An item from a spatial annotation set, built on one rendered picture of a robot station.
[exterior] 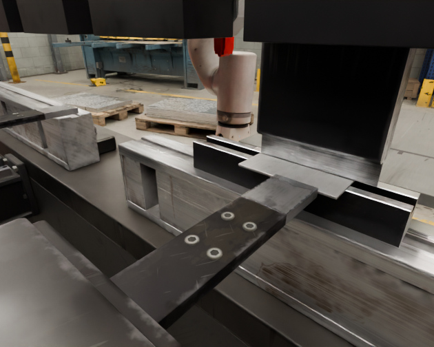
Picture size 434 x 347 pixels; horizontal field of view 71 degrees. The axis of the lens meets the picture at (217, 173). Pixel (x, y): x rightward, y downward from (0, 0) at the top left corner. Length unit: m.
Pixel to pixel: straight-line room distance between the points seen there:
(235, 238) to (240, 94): 0.55
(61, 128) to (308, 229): 0.44
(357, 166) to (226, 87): 0.49
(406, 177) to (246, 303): 0.17
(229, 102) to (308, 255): 0.49
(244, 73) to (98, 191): 0.39
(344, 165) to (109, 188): 0.37
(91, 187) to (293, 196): 0.38
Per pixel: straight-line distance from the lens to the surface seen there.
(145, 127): 3.65
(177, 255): 0.16
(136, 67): 7.02
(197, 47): 0.73
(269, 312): 0.30
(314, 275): 0.27
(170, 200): 0.36
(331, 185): 0.24
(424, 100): 5.62
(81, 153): 0.60
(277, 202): 0.20
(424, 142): 0.38
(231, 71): 0.69
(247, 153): 0.30
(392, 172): 0.28
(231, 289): 0.32
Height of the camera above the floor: 1.11
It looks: 26 degrees down
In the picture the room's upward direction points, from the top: straight up
